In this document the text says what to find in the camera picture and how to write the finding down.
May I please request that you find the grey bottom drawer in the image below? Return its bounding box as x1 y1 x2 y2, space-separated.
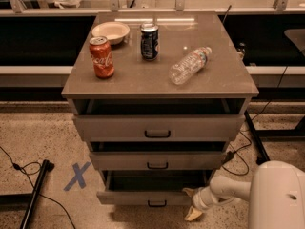
97 170 213 207

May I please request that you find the black cable on left floor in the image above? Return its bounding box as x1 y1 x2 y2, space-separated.
0 145 77 229

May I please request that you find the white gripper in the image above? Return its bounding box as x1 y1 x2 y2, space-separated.
182 187 220 221

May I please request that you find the metal railing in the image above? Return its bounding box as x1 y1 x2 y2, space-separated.
0 0 305 17

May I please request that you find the black stand leg right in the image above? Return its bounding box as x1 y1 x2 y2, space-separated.
244 112 305 165

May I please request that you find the red cola can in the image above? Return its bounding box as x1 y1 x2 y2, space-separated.
89 36 114 78

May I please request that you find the blue tape cross mark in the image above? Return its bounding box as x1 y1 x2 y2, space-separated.
64 161 91 191

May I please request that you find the black cable on floor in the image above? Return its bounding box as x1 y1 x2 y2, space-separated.
0 145 77 229
221 48 305 177

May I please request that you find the clear plastic water bottle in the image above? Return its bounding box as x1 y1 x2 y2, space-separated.
169 47 213 85

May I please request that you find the grey top drawer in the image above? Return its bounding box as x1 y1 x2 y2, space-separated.
74 114 244 142

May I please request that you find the dark blue soda can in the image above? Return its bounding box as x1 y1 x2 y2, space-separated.
140 22 158 60

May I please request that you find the white bowl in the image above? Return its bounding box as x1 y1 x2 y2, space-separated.
91 22 130 45

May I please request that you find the grey drawer cabinet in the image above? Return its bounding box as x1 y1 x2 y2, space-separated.
61 10 259 208

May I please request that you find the black cable on right floor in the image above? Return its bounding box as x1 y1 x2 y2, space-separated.
221 48 305 177

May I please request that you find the black stand leg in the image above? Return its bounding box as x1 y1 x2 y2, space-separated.
244 112 305 165
0 159 54 229

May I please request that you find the black stand leg left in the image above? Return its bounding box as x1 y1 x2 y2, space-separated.
0 159 54 229

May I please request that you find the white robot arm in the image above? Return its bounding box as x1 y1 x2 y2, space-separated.
183 160 305 229

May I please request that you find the grey middle drawer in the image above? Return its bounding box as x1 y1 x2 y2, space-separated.
90 152 225 171

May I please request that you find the grey drawer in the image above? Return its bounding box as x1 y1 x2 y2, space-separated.
97 170 213 207
90 152 225 171
74 114 244 142

